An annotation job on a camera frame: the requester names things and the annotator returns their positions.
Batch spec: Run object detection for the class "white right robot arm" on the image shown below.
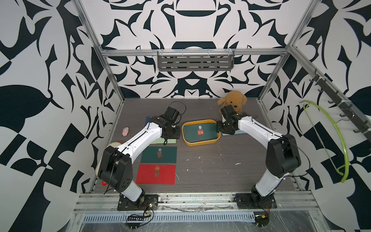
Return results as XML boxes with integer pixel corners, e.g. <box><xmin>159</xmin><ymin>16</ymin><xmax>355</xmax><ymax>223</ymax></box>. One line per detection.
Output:
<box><xmin>216</xmin><ymin>105</ymin><xmax>301</xmax><ymax>198</ymax></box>

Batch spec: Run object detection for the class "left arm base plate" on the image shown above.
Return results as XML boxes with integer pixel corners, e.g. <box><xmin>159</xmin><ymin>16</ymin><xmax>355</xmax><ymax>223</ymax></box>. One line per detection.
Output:
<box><xmin>117</xmin><ymin>193</ymin><xmax>159</xmax><ymax>211</ymax></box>

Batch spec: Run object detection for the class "small circuit board right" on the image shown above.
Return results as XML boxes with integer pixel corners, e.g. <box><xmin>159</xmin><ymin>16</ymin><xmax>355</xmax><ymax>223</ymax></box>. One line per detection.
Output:
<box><xmin>254</xmin><ymin>215</ymin><xmax>270</xmax><ymax>228</ymax></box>

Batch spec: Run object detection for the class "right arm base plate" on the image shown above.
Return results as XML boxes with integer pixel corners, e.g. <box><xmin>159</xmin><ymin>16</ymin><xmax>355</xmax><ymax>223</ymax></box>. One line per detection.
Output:
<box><xmin>234</xmin><ymin>192</ymin><xmax>277</xmax><ymax>209</ymax></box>

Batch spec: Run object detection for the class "white slotted cable duct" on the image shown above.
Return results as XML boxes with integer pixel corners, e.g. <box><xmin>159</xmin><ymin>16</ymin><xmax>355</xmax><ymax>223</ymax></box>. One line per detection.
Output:
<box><xmin>82</xmin><ymin>212</ymin><xmax>255</xmax><ymax>223</ymax></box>

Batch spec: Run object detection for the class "red envelope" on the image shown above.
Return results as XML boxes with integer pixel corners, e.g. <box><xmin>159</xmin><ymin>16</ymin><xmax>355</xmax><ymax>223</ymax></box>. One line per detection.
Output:
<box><xmin>136</xmin><ymin>164</ymin><xmax>176</xmax><ymax>185</ymax></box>

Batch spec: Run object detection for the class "dark green envelope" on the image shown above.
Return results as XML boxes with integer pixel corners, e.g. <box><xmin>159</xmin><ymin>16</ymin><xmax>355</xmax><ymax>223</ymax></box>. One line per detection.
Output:
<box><xmin>141</xmin><ymin>147</ymin><xmax>177</xmax><ymax>164</ymax></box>
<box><xmin>184</xmin><ymin>122</ymin><xmax>218</xmax><ymax>143</ymax></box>

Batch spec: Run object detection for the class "brown plush dog toy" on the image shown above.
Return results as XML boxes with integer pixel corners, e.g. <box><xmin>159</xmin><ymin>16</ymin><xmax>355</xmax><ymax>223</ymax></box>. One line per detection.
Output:
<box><xmin>217</xmin><ymin>91</ymin><xmax>247</xmax><ymax>113</ymax></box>

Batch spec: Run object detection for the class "grey perforated metal shelf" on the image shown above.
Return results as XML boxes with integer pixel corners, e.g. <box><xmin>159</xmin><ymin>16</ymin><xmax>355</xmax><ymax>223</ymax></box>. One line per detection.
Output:
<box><xmin>157</xmin><ymin>49</ymin><xmax>234</xmax><ymax>72</ymax></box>

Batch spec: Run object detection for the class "light green envelope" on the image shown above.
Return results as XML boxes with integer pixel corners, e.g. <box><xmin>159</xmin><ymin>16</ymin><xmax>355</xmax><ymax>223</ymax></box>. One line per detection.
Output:
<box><xmin>151</xmin><ymin>138</ymin><xmax>177</xmax><ymax>145</ymax></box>

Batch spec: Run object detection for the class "small pink toy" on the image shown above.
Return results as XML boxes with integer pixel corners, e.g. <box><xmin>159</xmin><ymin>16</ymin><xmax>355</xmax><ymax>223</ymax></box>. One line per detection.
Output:
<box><xmin>122</xmin><ymin>127</ymin><xmax>129</xmax><ymax>136</ymax></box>

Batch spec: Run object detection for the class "yellow plastic storage box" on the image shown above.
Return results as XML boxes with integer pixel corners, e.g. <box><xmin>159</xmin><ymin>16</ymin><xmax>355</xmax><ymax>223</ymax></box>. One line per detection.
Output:
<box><xmin>182</xmin><ymin>119</ymin><xmax>221</xmax><ymax>147</ymax></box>

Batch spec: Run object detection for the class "black connector block with cables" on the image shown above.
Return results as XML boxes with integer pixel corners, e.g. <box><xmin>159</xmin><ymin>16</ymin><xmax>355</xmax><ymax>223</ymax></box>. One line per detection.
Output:
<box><xmin>125</xmin><ymin>210</ymin><xmax>155</xmax><ymax>230</ymax></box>

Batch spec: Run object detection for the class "dark blue envelope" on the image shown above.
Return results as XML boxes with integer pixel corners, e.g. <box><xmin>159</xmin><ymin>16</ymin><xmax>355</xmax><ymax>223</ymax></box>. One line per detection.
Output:
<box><xmin>145</xmin><ymin>117</ymin><xmax>152</xmax><ymax>129</ymax></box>

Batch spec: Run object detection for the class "green hoop hanger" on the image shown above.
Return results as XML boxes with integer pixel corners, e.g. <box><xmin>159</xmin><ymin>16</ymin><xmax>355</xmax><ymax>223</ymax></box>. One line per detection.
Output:
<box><xmin>300</xmin><ymin>100</ymin><xmax>350</xmax><ymax>184</ymax></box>

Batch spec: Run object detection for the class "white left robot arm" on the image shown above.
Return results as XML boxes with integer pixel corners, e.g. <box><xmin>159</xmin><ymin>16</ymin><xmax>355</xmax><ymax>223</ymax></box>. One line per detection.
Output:
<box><xmin>96</xmin><ymin>106</ymin><xmax>182</xmax><ymax>204</ymax></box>

